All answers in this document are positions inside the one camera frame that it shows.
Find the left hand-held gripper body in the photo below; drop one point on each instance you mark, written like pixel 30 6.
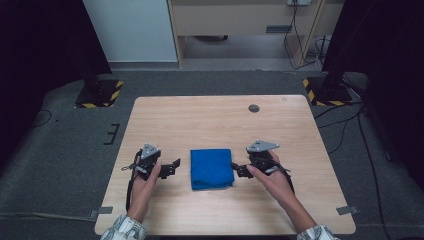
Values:
pixel 148 160

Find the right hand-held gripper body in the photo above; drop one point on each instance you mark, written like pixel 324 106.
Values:
pixel 263 160

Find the person's right hand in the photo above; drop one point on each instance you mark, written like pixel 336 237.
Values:
pixel 276 185

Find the person's left hand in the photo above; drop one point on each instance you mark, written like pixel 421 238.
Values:
pixel 143 191

